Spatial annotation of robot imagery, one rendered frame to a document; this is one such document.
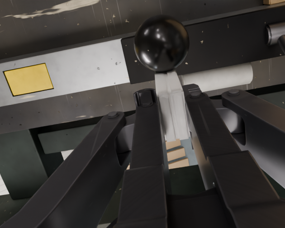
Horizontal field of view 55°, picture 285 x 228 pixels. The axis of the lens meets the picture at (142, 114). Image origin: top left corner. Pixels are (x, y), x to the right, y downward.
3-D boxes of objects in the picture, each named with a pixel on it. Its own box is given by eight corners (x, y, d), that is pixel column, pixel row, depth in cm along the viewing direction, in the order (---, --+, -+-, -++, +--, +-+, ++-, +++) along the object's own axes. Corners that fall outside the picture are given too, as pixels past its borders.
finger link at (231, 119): (188, 115, 13) (250, 104, 13) (178, 85, 18) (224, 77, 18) (192, 141, 14) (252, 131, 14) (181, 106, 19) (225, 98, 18)
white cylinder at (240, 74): (183, 90, 36) (245, 79, 35) (186, 98, 33) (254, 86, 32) (180, 68, 35) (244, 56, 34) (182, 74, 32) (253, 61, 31)
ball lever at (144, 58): (182, 70, 30) (197, 64, 17) (148, 77, 31) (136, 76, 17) (176, 35, 30) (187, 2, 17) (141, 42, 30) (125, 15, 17)
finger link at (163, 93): (178, 141, 16) (165, 143, 16) (169, 100, 22) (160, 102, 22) (169, 92, 15) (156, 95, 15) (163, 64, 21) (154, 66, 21)
